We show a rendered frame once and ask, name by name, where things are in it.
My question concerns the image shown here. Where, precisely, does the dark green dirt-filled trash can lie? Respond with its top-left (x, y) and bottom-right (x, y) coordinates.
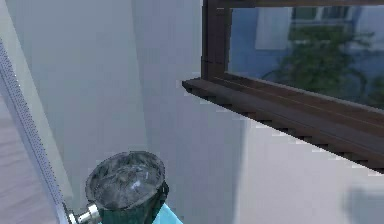
top-left (84, 150), bottom-right (170, 224)

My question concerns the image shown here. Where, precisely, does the dark wood framed window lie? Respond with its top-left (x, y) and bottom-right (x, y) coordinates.
top-left (181, 0), bottom-right (384, 174)

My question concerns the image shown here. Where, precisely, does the light blue flat object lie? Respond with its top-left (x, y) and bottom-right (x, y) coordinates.
top-left (151, 203), bottom-right (184, 224)

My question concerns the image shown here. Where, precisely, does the silver trash can handle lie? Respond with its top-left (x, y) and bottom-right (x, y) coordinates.
top-left (68, 203), bottom-right (101, 224)

